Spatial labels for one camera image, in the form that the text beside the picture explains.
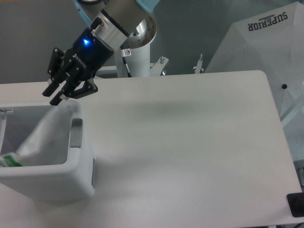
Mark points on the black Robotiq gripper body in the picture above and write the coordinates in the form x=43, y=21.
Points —
x=81, y=62

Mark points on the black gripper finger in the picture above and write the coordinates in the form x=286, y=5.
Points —
x=70, y=90
x=56, y=71

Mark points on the white green plastic bag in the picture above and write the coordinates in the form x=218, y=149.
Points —
x=38, y=135

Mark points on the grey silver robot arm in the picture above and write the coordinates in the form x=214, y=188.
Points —
x=111, y=23

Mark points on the white plastic trash can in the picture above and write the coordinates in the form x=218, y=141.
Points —
x=70, y=181

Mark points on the white Superior umbrella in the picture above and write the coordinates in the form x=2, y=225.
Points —
x=272, y=42

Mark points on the black device at table edge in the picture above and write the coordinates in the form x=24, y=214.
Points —
x=296, y=204

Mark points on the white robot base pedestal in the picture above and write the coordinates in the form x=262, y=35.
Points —
x=137, y=56

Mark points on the white metal base frame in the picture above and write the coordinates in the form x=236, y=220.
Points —
x=159, y=67

